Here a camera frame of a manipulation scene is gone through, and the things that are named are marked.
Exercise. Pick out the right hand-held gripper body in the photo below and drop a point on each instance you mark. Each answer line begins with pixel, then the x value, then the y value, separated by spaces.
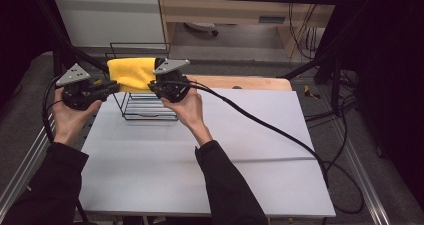
pixel 173 86

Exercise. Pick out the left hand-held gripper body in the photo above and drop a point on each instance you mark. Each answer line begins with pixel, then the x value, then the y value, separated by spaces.
pixel 76 95

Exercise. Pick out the yellow towel with black edge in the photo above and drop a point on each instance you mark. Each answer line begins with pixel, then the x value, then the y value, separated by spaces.
pixel 131 73

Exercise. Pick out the person's left hand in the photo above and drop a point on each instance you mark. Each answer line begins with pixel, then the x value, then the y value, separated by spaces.
pixel 70 121

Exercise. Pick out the person's right hand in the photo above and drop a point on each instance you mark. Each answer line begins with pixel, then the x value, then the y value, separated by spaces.
pixel 190 113

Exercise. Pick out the yellow black floor tape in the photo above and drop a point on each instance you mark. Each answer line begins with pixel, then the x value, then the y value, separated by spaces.
pixel 98 82
pixel 310 92

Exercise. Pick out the white cabinet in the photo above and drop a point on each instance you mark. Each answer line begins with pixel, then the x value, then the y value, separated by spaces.
pixel 110 21

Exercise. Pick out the grey chair base with caster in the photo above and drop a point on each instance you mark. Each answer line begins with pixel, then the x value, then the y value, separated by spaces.
pixel 201 26

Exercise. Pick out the wooden table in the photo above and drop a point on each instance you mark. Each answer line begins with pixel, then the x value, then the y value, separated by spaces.
pixel 240 82

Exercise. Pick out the white table mat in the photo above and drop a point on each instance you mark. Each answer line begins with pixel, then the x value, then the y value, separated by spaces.
pixel 150 165

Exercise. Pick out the black curtain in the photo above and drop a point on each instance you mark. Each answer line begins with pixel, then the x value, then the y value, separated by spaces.
pixel 393 85
pixel 20 35

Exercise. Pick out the light wooden desk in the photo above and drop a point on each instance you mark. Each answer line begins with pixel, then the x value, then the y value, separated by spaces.
pixel 226 13

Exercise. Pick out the black metal frame leg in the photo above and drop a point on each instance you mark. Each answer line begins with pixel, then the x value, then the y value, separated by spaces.
pixel 330 55
pixel 63 48

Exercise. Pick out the aluminium floor rail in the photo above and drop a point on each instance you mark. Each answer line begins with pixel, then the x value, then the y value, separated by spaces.
pixel 365 181
pixel 30 151

